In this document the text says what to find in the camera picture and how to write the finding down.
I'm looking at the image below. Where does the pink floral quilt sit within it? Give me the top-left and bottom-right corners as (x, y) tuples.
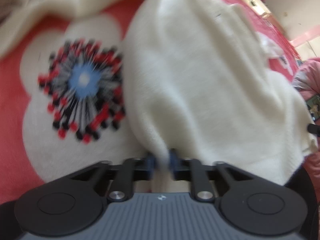
(292, 57), (319, 184)

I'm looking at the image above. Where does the cream nightstand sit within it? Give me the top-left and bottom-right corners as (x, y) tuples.
(242, 0), (272, 18)

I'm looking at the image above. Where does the cream white knit sweater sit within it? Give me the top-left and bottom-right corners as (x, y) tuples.
(0, 0), (318, 186)

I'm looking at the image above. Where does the red floral bed sheet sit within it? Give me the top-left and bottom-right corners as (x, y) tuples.
(0, 0), (301, 205)

